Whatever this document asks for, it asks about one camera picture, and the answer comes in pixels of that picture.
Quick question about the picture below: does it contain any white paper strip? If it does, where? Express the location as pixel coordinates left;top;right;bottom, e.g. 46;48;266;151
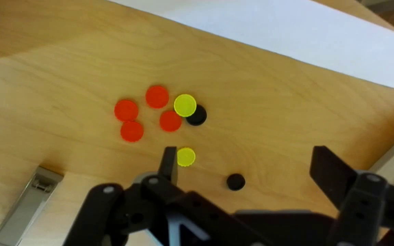
108;0;394;91

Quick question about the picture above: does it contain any yellow game disc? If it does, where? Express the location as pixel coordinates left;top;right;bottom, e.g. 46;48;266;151
173;94;199;120
175;147;197;169

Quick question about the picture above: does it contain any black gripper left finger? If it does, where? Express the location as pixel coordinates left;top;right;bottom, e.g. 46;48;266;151
62;145;271;246

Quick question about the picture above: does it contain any red game disc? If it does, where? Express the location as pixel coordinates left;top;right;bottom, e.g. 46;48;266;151
114;98;141;124
159;110;184;135
144;84;171;110
119;120;145;144

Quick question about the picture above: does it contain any black game disc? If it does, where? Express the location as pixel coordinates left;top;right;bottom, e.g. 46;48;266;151
185;104;208;128
226;173;247;192

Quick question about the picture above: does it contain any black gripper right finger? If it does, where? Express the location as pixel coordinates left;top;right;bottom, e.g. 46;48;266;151
310;145;394;246

